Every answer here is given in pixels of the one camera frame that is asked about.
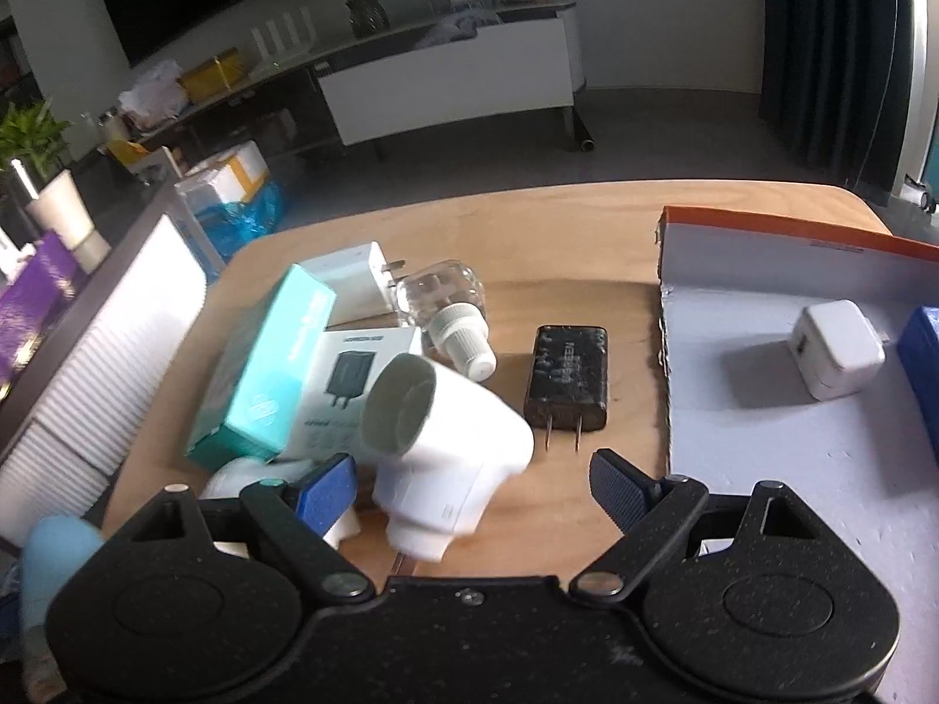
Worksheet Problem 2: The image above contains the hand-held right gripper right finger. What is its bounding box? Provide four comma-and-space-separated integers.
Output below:
568, 449, 837, 600

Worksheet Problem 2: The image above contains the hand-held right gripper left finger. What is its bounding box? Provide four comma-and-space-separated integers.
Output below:
110, 452, 373, 600

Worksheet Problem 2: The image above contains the white rounded plug device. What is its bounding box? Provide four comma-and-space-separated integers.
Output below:
200, 455, 360, 551

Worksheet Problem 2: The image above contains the white charger packaging box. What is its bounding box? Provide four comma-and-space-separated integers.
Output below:
279, 326, 425, 463

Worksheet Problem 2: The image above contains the black wall charger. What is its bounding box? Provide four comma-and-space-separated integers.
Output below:
522, 324, 610, 452

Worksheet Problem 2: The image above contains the white cylindrical plug adapter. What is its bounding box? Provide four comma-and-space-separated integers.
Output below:
361, 353, 535, 566

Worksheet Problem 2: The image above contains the teal cardboard box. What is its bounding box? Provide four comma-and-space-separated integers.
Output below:
185, 264, 339, 459

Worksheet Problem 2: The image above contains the orange-edged cardboard box lid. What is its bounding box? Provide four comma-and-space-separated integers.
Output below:
653, 205, 939, 704

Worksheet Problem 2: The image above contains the clear glass bottle white cap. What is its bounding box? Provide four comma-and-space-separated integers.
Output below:
394, 259, 498, 383

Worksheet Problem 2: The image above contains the white ribbed counter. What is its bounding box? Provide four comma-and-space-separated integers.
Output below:
0, 183, 228, 551

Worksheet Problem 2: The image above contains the white square charger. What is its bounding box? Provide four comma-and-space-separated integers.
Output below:
788, 299, 889, 402

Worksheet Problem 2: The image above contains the light blue rounded object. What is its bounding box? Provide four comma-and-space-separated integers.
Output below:
21, 515, 105, 635

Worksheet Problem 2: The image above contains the blue plastic bag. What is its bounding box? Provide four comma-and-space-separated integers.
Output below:
191, 180, 287, 261

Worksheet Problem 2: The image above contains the blue printed packet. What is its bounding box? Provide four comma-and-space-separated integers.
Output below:
896, 304, 939, 471

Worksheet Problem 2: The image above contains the white and yellow carton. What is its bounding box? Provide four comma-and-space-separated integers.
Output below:
176, 141, 269, 207

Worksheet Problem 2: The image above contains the purple patterned box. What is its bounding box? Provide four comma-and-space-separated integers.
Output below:
0, 231, 89, 383

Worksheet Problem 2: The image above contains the white tall cup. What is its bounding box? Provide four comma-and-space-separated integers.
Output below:
25, 168, 111, 272

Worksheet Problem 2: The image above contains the white tv console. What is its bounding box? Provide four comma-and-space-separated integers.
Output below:
121, 0, 588, 163

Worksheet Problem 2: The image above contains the white plastic bag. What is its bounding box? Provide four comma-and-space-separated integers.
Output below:
117, 59, 188, 129

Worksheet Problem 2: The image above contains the yellow box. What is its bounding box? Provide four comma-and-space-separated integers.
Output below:
180, 48, 243, 98

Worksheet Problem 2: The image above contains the white router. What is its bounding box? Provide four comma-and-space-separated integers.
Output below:
249, 6, 318, 63

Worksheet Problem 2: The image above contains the leafy potted plant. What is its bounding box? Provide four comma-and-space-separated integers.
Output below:
0, 99, 75, 177

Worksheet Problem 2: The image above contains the dark curtain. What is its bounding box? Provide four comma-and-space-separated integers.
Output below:
759, 0, 914, 207

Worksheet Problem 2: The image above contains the pale blue crumpled cloth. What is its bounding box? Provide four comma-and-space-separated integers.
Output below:
414, 9, 504, 45

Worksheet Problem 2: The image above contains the white wall charger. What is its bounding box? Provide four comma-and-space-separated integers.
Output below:
297, 241, 412, 324

